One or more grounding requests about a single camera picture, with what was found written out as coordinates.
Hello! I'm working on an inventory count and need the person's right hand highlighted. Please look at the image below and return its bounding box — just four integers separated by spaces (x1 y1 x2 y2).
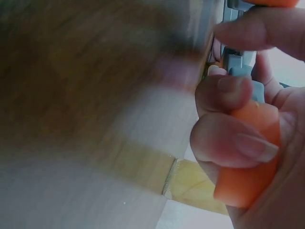
190 6 305 229

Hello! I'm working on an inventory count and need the orange and grey hand tool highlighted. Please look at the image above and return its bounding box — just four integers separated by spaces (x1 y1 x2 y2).
213 0 294 208

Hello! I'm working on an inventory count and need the yellowish clear tape strip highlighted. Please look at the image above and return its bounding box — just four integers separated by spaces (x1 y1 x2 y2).
119 143 230 217

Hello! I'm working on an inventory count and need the white box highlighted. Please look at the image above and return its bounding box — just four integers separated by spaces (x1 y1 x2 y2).
0 83 200 229

